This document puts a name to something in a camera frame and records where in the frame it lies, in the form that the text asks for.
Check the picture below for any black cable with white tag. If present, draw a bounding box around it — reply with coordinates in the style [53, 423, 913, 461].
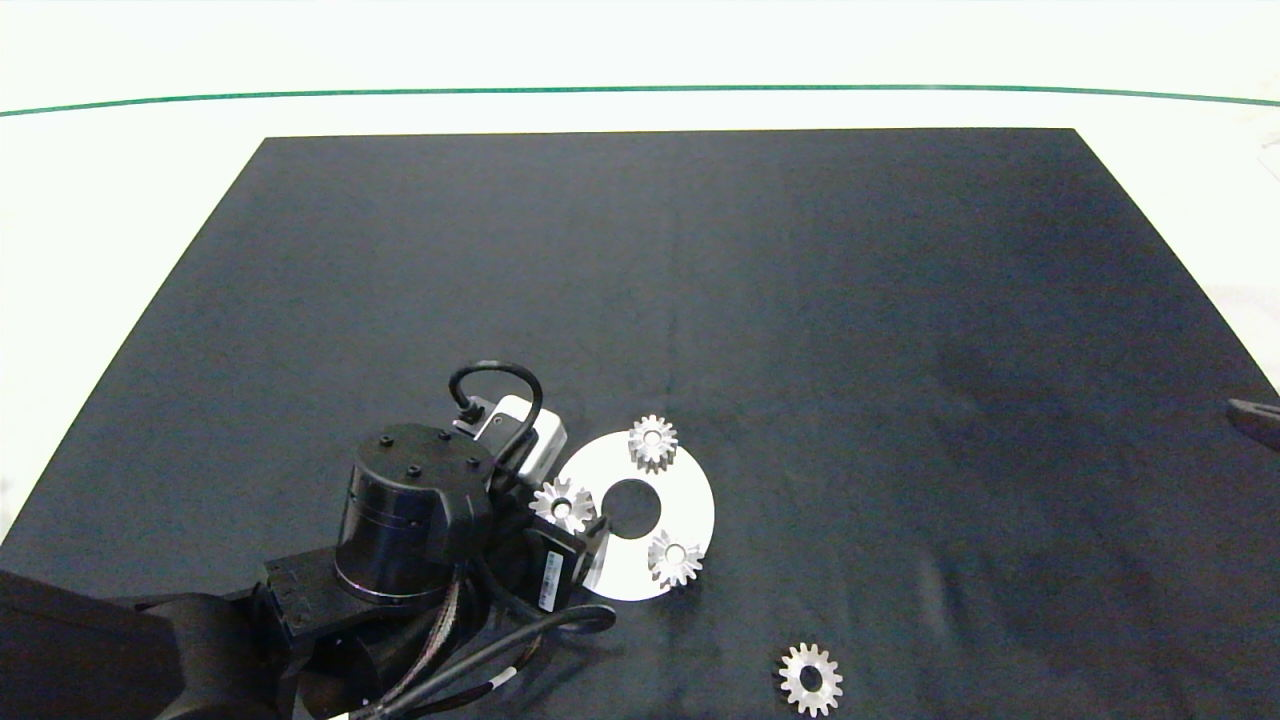
[340, 603, 618, 720]

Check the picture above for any small steel gear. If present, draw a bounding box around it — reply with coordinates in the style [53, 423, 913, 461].
[778, 642, 844, 718]
[647, 530, 705, 591]
[627, 414, 680, 474]

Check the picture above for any black camera cable loop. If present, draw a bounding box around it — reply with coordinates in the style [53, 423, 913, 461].
[448, 360, 545, 441]

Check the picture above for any round white plate with pins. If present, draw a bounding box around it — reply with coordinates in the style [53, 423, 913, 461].
[553, 432, 716, 602]

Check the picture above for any green tape line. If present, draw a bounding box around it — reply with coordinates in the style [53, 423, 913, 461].
[0, 84, 1280, 119]

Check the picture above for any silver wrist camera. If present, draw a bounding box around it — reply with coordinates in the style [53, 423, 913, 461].
[455, 394, 567, 483]

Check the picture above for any dark mat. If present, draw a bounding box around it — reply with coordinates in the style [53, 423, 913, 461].
[0, 127, 1280, 720]

